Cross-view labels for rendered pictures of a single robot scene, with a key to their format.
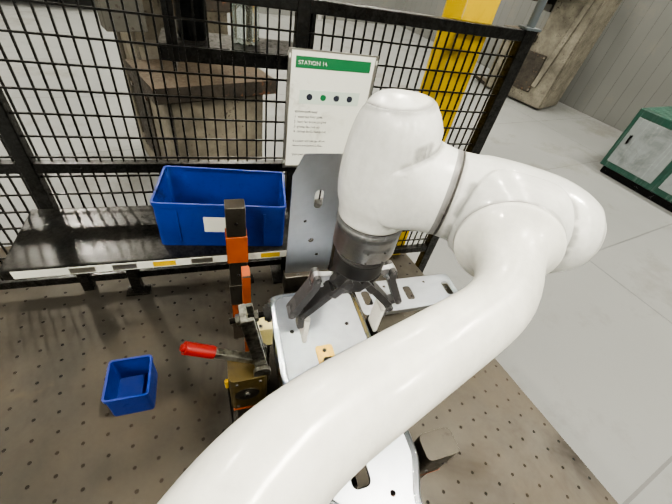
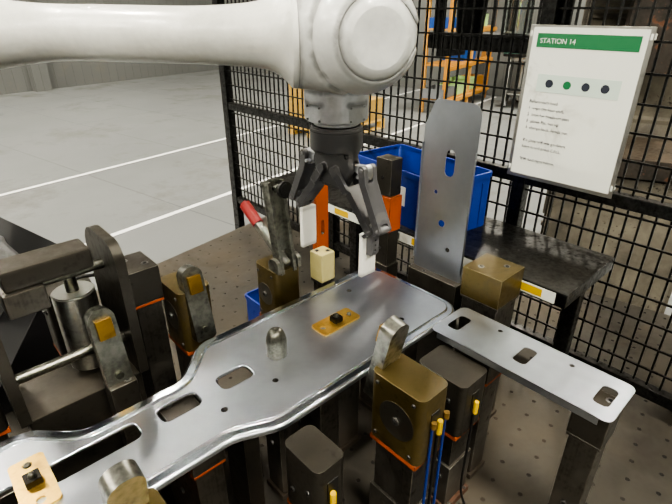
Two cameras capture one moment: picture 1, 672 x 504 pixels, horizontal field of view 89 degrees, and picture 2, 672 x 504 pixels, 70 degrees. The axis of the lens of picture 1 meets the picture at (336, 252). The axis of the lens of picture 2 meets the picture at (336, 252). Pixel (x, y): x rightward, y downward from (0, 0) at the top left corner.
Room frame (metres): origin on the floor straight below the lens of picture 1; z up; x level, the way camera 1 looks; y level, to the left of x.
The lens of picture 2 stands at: (0.16, -0.68, 1.48)
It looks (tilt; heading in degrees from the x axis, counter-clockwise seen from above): 27 degrees down; 71
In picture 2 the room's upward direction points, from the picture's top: straight up
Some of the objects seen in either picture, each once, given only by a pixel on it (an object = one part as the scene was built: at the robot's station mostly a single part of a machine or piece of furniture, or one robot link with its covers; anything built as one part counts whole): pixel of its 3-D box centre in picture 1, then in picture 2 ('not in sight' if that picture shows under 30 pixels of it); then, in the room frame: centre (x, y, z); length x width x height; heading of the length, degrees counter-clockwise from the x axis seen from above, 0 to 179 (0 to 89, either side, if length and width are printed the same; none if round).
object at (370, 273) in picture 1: (356, 268); (336, 154); (0.37, -0.04, 1.29); 0.08 x 0.07 x 0.09; 114
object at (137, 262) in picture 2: not in sight; (156, 365); (0.07, 0.06, 0.91); 0.07 x 0.05 x 0.42; 114
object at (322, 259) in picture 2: (262, 366); (323, 328); (0.40, 0.11, 0.88); 0.04 x 0.04 x 0.37; 24
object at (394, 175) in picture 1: (397, 164); not in sight; (0.37, -0.05, 1.48); 0.13 x 0.11 x 0.16; 80
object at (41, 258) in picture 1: (219, 230); (408, 215); (0.69, 0.33, 1.01); 0.90 x 0.22 x 0.03; 114
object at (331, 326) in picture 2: (328, 361); (336, 319); (0.37, -0.03, 1.01); 0.08 x 0.04 x 0.01; 24
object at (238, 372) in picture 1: (242, 406); (277, 335); (0.30, 0.13, 0.87); 0.10 x 0.07 x 0.35; 114
